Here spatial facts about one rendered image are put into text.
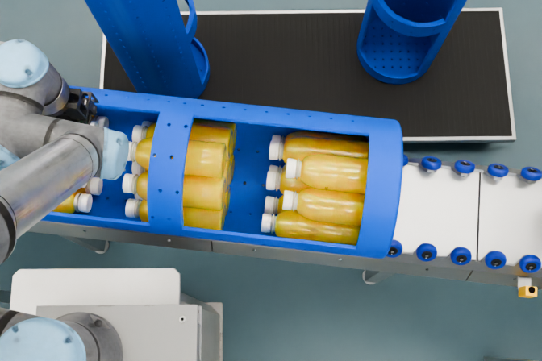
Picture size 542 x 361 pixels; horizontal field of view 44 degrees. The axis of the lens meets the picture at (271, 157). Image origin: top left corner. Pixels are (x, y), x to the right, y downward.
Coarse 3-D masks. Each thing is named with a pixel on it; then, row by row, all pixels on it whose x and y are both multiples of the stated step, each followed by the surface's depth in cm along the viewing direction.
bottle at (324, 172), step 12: (312, 156) 130; (324, 156) 129; (336, 156) 130; (348, 156) 131; (300, 168) 130; (312, 168) 128; (324, 168) 128; (336, 168) 128; (348, 168) 128; (360, 168) 128; (312, 180) 129; (324, 180) 128; (336, 180) 128; (348, 180) 128; (360, 180) 128; (348, 192) 130; (360, 192) 130
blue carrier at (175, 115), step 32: (96, 96) 132; (128, 96) 133; (160, 96) 135; (128, 128) 151; (160, 128) 126; (256, 128) 147; (288, 128) 146; (320, 128) 128; (352, 128) 128; (384, 128) 129; (160, 160) 124; (256, 160) 151; (384, 160) 124; (160, 192) 125; (256, 192) 151; (384, 192) 123; (96, 224) 134; (128, 224) 132; (160, 224) 130; (224, 224) 145; (256, 224) 146; (384, 224) 124; (384, 256) 132
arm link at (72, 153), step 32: (64, 128) 98; (96, 128) 99; (32, 160) 82; (64, 160) 86; (96, 160) 94; (0, 192) 72; (32, 192) 77; (64, 192) 84; (0, 224) 68; (32, 224) 77; (0, 256) 68
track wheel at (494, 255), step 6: (492, 252) 145; (498, 252) 144; (486, 258) 145; (492, 258) 144; (498, 258) 144; (504, 258) 144; (486, 264) 146; (492, 264) 145; (498, 264) 145; (504, 264) 145
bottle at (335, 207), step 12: (300, 192) 133; (312, 192) 132; (324, 192) 132; (336, 192) 132; (300, 204) 132; (312, 204) 131; (324, 204) 130; (336, 204) 130; (348, 204) 130; (360, 204) 130; (312, 216) 132; (324, 216) 131; (336, 216) 131; (348, 216) 131; (360, 216) 130
